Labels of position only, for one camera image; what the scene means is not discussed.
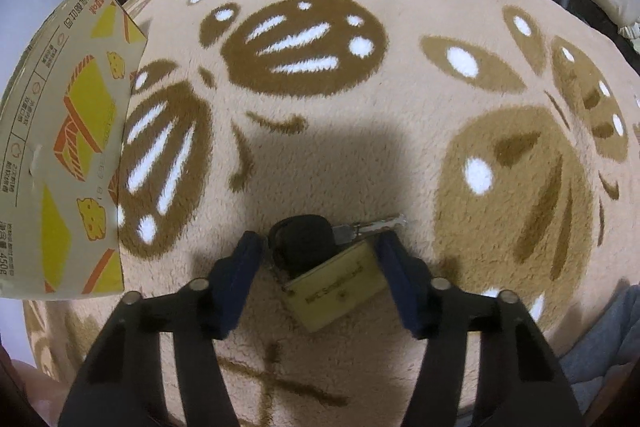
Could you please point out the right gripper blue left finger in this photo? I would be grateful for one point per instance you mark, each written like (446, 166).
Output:
(121, 382)

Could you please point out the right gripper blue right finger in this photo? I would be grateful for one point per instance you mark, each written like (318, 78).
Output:
(519, 382)

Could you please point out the black car key with tag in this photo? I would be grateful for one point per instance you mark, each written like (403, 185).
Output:
(325, 271)

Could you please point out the cardboard box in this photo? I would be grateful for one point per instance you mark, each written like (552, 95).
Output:
(62, 118)

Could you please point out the beige patterned rug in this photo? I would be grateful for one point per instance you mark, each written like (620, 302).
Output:
(505, 131)

